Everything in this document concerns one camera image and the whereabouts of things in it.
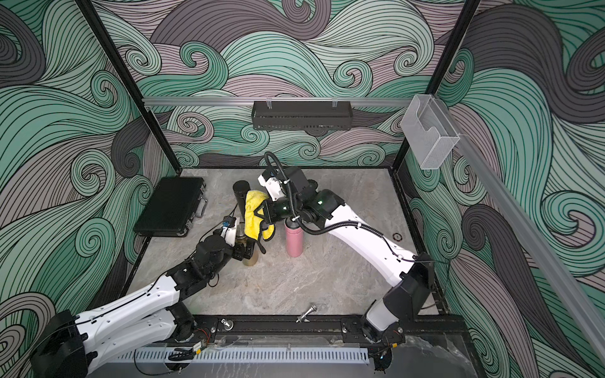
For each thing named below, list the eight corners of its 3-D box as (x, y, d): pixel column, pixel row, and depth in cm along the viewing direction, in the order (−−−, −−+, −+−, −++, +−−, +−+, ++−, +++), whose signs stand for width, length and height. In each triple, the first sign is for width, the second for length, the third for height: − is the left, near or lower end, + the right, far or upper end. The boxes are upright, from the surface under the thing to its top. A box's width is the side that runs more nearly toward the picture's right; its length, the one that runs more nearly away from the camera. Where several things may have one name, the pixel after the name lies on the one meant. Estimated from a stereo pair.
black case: (140, 238, 97) (131, 230, 92) (166, 185, 116) (160, 176, 112) (195, 238, 97) (190, 230, 92) (212, 185, 116) (209, 176, 112)
